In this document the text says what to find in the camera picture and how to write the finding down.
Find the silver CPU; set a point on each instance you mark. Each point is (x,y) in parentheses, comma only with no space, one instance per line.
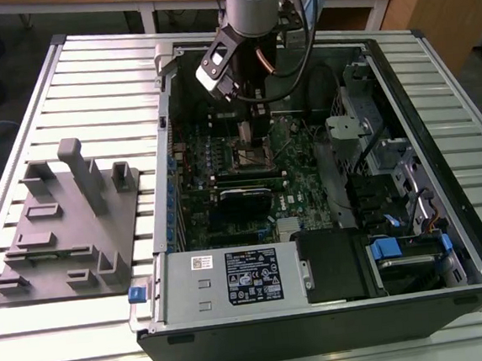
(248,154)

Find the metal locking lever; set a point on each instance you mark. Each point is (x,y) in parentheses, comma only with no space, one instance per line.
(284,149)

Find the CPU socket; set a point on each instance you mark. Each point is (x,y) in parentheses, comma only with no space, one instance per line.
(237,167)

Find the metal drive cage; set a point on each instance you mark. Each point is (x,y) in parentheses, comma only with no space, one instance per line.
(342,131)

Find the green motherboard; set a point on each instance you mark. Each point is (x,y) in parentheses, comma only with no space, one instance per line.
(304,183)

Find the small black graphics card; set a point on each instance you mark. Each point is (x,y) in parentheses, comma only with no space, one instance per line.
(245,203)

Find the silver chipset heatsink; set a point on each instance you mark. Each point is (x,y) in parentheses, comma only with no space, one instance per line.
(289,225)

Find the wooden cabinet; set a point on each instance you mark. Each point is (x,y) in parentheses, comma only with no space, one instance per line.
(441,2)

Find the grey power supply unit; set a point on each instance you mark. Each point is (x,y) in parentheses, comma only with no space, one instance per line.
(192,294)

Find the grey parts rack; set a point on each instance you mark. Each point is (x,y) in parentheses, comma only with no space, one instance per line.
(72,229)

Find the hard disk in blue carrier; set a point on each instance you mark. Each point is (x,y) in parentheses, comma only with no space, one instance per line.
(404,265)

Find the blue case latch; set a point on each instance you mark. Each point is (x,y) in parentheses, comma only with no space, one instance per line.
(136,295)

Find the black PC case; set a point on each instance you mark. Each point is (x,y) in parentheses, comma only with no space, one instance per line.
(280,337)

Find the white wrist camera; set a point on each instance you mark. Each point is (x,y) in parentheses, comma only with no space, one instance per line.
(210,75)

